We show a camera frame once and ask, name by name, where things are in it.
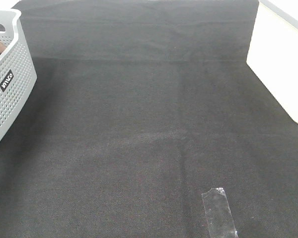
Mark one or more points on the dark grey table mat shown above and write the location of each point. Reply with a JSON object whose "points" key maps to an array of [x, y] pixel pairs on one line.
{"points": [[140, 107]]}

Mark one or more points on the clear adhesive tape strip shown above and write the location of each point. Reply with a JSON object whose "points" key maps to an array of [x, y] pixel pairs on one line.
{"points": [[218, 214]]}

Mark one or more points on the grey perforated plastic basket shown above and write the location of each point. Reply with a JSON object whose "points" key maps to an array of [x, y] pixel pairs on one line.
{"points": [[17, 71]]}

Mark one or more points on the white plastic basket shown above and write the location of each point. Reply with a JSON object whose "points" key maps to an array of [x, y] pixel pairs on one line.
{"points": [[273, 51]]}

